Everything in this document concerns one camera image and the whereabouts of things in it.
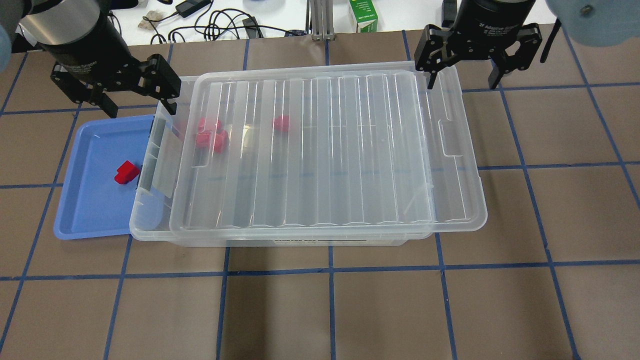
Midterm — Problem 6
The clear plastic storage box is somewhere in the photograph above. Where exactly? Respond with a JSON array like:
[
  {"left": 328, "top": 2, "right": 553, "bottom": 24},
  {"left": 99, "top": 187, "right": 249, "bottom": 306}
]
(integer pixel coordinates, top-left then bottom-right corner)
[{"left": 130, "top": 71, "right": 435, "bottom": 248}]

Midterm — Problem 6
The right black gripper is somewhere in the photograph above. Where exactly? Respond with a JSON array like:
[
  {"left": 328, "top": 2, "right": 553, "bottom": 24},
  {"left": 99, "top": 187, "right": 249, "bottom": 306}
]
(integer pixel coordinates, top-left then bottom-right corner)
[{"left": 414, "top": 25, "right": 543, "bottom": 90}]

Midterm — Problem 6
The green white carton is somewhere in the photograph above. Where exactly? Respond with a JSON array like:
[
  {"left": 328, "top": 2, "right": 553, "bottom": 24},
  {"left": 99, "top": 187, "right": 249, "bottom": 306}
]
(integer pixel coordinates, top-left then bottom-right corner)
[{"left": 347, "top": 0, "right": 379, "bottom": 34}]

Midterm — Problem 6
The far red block in box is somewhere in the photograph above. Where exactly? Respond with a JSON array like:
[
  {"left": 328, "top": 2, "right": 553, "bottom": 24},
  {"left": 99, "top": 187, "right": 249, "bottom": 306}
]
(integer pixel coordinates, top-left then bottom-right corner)
[{"left": 272, "top": 115, "right": 290, "bottom": 133}]

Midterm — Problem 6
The black tangled cable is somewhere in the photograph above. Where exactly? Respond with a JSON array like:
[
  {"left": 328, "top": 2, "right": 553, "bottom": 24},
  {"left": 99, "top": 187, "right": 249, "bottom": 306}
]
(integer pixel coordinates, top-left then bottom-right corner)
[{"left": 150, "top": 9, "right": 301, "bottom": 45}]

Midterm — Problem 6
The blue plastic tray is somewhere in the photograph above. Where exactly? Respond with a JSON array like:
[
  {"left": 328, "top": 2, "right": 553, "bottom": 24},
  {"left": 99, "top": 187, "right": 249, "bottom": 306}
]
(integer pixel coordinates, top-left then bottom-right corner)
[{"left": 54, "top": 114, "right": 154, "bottom": 240}]

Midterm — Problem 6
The red block from tray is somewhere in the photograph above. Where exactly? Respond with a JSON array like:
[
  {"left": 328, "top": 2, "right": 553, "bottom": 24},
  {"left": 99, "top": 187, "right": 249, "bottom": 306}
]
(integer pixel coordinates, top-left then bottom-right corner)
[{"left": 113, "top": 161, "right": 141, "bottom": 185}]

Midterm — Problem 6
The aluminium frame post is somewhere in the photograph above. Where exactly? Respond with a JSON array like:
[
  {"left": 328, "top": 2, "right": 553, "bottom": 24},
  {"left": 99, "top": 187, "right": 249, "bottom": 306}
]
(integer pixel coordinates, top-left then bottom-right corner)
[{"left": 306, "top": 0, "right": 336, "bottom": 42}]

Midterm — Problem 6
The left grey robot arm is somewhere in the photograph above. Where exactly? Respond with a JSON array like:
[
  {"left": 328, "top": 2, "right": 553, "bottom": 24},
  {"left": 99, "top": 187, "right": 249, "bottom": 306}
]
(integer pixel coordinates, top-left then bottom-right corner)
[{"left": 1, "top": 0, "right": 182, "bottom": 118}]

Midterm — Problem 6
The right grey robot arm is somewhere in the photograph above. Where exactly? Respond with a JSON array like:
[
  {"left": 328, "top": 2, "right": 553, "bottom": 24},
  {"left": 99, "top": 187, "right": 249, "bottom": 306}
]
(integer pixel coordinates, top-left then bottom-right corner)
[{"left": 414, "top": 0, "right": 640, "bottom": 90}]

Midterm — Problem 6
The clear plastic box lid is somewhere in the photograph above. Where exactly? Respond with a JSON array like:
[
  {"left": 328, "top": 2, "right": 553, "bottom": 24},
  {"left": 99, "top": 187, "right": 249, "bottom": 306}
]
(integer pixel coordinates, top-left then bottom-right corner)
[{"left": 169, "top": 61, "right": 488, "bottom": 242}]

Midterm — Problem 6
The black power adapter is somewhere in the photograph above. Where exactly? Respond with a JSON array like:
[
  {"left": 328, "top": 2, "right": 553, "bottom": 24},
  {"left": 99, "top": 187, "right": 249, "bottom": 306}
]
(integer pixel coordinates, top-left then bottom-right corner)
[{"left": 174, "top": 0, "right": 212, "bottom": 18}]

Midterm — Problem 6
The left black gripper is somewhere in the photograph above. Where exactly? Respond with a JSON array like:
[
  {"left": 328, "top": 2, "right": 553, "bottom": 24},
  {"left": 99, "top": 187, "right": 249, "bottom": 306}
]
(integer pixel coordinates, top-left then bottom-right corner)
[{"left": 50, "top": 50, "right": 182, "bottom": 119}]

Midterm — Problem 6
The red block in box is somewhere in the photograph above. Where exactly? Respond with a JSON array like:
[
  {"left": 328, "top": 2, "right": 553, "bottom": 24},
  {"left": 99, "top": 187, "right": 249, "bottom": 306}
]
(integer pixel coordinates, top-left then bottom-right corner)
[
  {"left": 197, "top": 117, "right": 223, "bottom": 133},
  {"left": 213, "top": 129, "right": 229, "bottom": 154},
  {"left": 272, "top": 115, "right": 290, "bottom": 133},
  {"left": 195, "top": 131, "right": 215, "bottom": 150}
]

